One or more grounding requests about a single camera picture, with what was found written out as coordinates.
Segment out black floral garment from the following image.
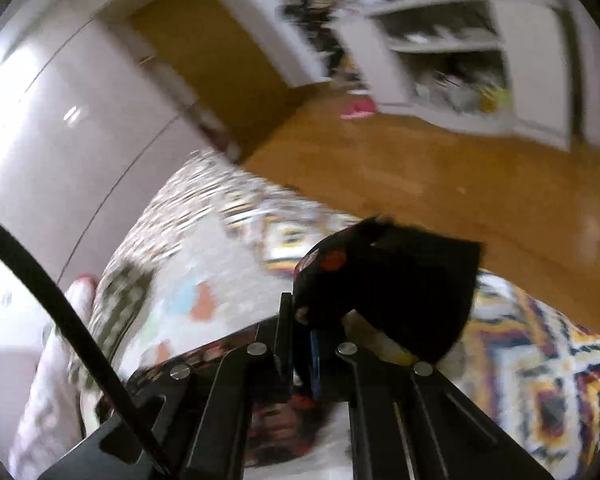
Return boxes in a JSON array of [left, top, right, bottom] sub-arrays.
[[133, 218, 481, 469]]

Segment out pink white duvet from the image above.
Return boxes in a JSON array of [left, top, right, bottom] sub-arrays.
[[7, 274, 102, 480]]

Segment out patchwork quilted bedspread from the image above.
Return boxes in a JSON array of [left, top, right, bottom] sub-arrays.
[[88, 152, 600, 479]]

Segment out white wardrobe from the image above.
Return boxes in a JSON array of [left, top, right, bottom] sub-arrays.
[[0, 21, 210, 286]]

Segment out pink slippers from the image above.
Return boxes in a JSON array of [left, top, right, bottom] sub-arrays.
[[340, 99, 377, 120]]

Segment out brown wooden door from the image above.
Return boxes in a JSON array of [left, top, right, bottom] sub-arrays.
[[129, 0, 302, 162]]

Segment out white shelf unit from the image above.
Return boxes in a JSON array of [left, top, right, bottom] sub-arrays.
[[332, 0, 573, 151]]

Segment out cluttered dark rack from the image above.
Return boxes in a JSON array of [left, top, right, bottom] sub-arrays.
[[277, 0, 346, 80]]

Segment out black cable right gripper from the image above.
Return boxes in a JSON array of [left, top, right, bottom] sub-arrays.
[[0, 209, 169, 476]]

